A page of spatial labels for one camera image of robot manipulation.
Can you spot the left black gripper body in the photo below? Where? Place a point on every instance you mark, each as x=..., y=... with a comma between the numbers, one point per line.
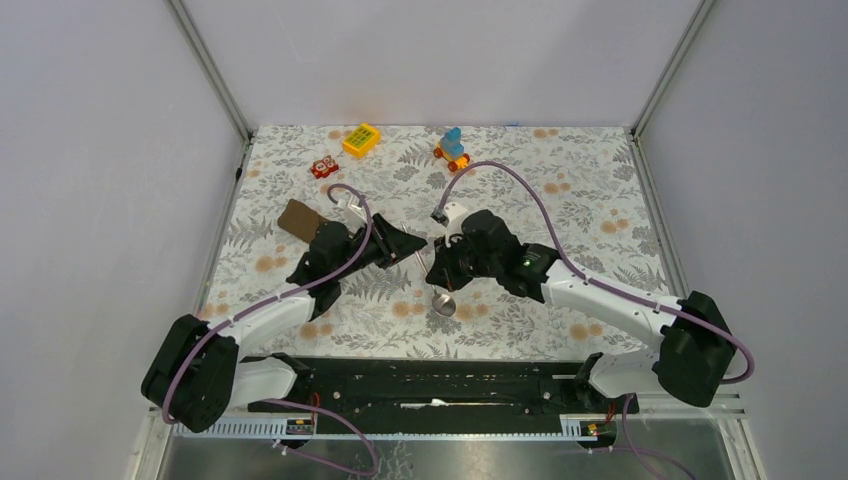
x=375, y=253

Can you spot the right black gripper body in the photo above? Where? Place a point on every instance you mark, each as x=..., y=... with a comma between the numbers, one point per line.
x=480, y=266

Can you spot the metal spoon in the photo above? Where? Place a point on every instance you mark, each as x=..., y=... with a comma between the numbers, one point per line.
x=442, y=303

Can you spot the brown cloth napkin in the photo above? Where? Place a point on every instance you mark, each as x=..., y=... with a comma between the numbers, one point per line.
x=300, y=220

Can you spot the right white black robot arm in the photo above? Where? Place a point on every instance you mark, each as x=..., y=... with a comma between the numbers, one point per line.
x=687, y=347

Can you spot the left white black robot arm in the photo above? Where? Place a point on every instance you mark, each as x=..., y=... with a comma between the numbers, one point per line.
x=200, y=371

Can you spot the red toy block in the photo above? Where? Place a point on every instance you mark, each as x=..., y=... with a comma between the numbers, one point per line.
x=324, y=167

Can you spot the floral tablecloth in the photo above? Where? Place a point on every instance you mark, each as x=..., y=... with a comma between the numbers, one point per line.
x=579, y=184

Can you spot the yellow toy block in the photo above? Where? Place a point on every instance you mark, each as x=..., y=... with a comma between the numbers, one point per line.
x=361, y=140

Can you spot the blue orange toy car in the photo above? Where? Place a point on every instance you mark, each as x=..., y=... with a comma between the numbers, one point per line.
x=451, y=149

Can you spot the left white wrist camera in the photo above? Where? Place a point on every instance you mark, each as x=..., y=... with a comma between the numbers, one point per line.
x=352, y=210

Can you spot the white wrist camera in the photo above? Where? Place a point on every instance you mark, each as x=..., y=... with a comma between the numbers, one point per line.
x=352, y=210
x=455, y=215

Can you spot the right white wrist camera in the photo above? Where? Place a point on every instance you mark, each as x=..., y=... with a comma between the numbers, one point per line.
x=455, y=215

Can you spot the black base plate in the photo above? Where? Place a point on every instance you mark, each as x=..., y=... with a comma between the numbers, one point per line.
x=453, y=397

